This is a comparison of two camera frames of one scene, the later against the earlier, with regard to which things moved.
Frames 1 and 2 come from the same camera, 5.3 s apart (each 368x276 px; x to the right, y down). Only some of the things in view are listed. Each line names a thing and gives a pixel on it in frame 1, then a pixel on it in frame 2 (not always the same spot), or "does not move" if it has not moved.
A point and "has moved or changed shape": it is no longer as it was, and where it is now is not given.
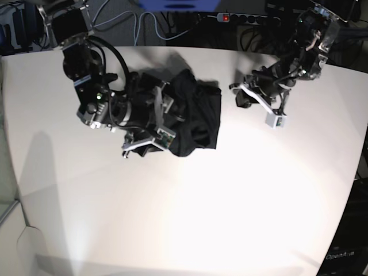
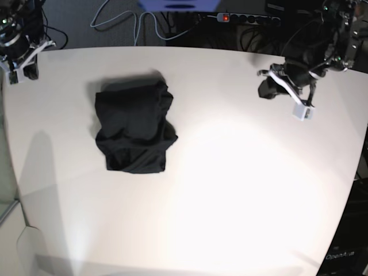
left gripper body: x=163 y=137 → x=29 y=65
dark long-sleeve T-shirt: x=195 y=115 has moved or changed shape
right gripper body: x=275 y=118 → x=303 y=110
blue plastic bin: x=180 y=6 does not move
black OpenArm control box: x=348 y=254 does not move
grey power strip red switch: x=248 y=18 does not move
